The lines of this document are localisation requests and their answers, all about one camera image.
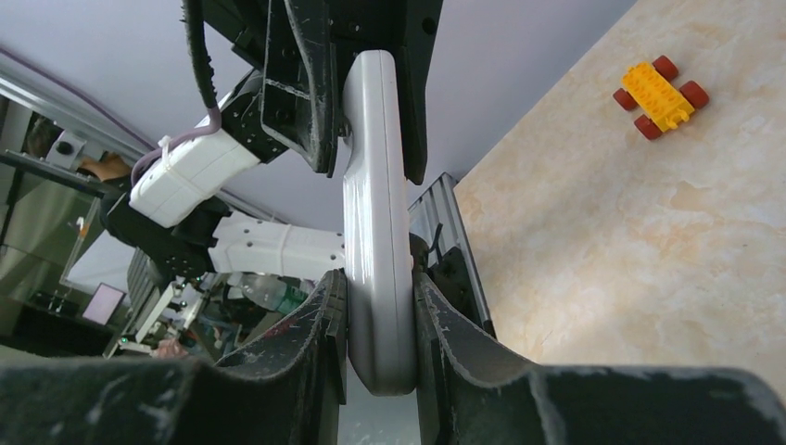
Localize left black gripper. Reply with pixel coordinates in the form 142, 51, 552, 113
202, 0, 443, 185

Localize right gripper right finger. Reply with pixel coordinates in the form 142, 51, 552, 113
414, 273, 785, 444

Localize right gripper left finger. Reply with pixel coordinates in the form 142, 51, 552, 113
1, 270, 348, 444

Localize white remote control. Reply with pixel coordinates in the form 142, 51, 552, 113
343, 50, 417, 397

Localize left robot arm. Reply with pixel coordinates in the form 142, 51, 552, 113
108, 1, 443, 279

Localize yellow toy car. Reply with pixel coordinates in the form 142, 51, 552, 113
612, 55, 710, 141

